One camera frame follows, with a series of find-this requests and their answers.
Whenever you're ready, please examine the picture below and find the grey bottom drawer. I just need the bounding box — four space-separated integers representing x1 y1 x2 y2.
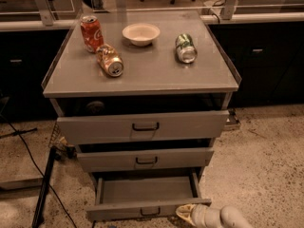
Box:
86 172 211 221

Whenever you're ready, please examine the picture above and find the grey drawer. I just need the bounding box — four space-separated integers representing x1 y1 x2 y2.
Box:
77 148 214 173
86 172 211 221
57 110 229 144

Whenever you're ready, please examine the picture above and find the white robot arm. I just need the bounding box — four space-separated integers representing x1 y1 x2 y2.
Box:
176 204 254 228

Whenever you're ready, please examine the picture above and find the grey middle drawer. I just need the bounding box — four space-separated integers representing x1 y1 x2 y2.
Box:
77 148 214 173

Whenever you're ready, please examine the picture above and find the grey top drawer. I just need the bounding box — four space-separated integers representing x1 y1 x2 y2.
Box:
57 110 229 144

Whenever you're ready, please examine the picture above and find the grey drawer cabinet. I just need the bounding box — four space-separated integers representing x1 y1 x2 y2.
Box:
41 9 242 188

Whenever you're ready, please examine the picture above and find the black bar on floor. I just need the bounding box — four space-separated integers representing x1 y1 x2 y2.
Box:
31 146 56 228

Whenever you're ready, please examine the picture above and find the green soda can lying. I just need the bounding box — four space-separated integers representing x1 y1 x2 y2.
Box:
176 33 198 64

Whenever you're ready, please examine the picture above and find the orange soda can lying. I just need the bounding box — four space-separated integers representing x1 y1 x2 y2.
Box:
96 44 124 77

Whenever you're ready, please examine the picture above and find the white bowl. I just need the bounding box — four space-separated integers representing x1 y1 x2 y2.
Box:
123 23 161 47

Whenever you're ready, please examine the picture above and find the red cola can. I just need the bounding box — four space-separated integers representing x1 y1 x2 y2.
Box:
80 15 104 53

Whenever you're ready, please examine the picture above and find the black floor cable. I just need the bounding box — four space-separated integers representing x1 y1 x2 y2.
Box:
0 112 79 228

